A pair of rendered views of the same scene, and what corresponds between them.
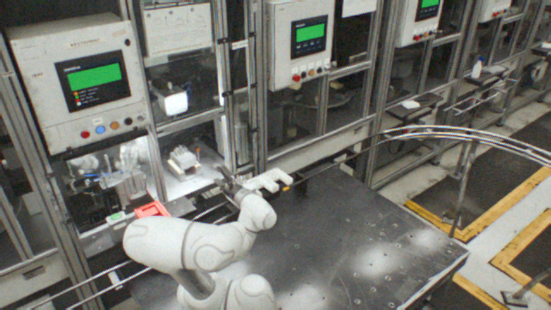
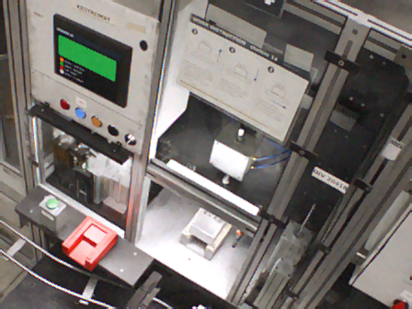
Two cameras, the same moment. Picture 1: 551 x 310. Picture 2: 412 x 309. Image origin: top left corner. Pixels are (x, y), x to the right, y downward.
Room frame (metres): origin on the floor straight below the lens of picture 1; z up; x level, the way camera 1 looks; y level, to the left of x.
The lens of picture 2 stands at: (1.13, -0.39, 2.49)
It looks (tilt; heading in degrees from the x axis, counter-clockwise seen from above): 51 degrees down; 60
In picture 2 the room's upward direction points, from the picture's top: 12 degrees clockwise
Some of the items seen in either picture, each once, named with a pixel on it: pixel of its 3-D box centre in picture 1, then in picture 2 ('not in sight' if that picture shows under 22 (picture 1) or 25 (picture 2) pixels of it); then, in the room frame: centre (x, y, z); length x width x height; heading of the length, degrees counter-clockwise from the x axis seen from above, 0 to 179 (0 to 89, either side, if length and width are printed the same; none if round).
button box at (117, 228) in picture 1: (118, 226); (54, 212); (1.32, 0.70, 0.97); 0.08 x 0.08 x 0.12; 37
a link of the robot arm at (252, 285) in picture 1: (252, 300); not in sight; (1.02, 0.08, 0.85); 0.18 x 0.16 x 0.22; 80
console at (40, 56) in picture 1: (82, 80); (109, 46); (1.52, 0.78, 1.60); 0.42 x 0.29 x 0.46; 127
